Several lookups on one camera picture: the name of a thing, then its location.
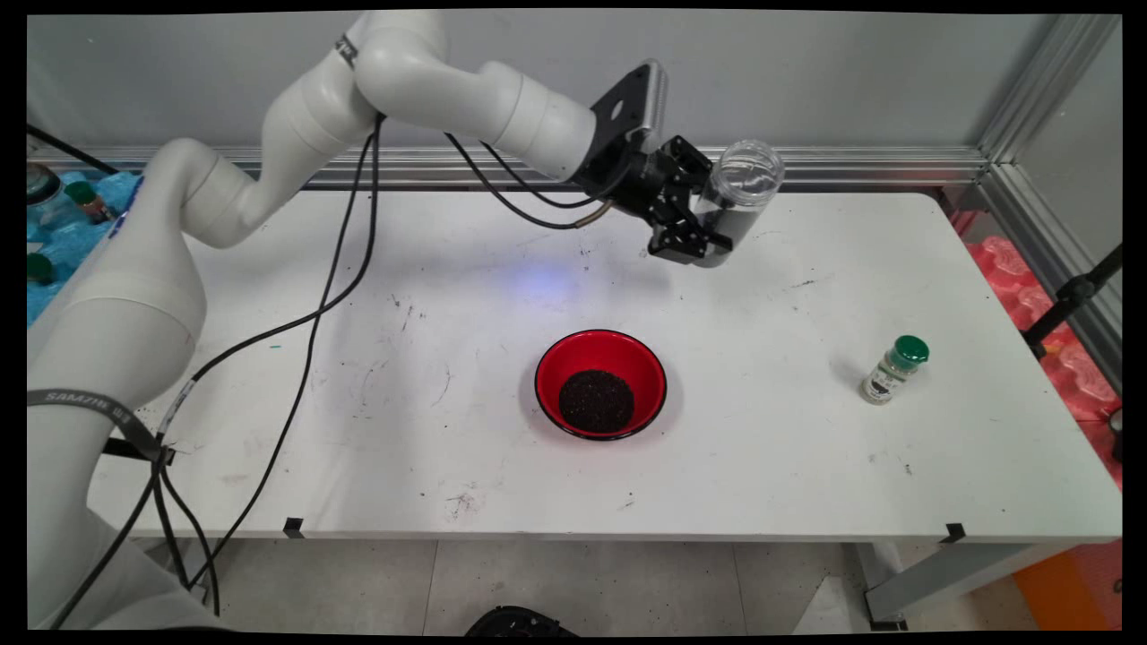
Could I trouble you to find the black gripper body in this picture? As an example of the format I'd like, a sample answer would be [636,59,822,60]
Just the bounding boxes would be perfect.
[582,134,686,220]

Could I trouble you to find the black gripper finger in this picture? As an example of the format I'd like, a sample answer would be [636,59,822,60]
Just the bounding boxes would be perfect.
[647,202,734,266]
[666,134,716,191]

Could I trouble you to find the clear jar black seeds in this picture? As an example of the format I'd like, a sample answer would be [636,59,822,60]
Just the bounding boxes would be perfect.
[690,140,786,269]

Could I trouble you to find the red bowl black rim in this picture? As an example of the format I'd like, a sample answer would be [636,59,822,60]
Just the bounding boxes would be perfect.
[534,329,668,442]

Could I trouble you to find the black seeds pile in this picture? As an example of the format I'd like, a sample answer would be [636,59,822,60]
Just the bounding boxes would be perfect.
[558,369,635,434]

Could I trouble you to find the spice jar green lid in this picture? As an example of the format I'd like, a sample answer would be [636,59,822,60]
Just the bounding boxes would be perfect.
[860,335,930,406]

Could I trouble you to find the red plastic wrapped packs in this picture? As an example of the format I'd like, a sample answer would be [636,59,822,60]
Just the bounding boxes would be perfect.
[950,209,1123,491]

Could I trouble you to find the black stand bar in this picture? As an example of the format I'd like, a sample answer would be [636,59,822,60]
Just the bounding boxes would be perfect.
[1022,244,1123,359]

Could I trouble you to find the black floor object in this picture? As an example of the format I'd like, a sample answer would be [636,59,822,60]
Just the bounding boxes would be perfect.
[464,606,579,639]

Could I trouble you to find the orange floor object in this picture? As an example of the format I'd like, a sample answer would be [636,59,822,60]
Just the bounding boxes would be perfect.
[1013,537,1123,630]

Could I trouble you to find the small bottle green cap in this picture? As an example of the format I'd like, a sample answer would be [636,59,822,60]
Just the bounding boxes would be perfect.
[65,181,116,225]

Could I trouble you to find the blue cloth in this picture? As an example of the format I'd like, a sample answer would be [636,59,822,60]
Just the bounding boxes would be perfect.
[27,170,144,325]

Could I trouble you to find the clear glass jar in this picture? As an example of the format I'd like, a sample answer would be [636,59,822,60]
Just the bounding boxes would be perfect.
[27,163,65,225]

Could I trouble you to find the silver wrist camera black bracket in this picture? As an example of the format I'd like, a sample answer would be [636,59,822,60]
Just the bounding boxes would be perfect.
[587,60,668,180]

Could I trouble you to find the long aluminium frame rail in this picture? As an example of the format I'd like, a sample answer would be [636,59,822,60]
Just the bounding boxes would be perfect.
[27,146,988,191]

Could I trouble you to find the short aluminium frame rail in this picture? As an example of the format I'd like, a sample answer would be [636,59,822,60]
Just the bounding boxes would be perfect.
[977,161,1123,395]

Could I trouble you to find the black camera cable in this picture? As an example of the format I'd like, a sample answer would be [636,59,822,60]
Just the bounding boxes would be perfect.
[184,116,633,597]

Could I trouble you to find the aluminium corner post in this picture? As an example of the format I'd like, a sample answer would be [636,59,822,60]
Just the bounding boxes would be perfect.
[977,13,1121,164]

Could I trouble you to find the grey table leg frame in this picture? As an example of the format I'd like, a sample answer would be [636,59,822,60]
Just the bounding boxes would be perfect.
[856,540,1085,631]

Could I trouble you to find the thin black background cable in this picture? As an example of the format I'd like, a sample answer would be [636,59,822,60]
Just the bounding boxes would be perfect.
[27,124,119,175]

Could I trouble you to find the grey printed velcro strap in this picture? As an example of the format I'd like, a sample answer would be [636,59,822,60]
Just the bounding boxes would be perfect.
[27,388,176,465]

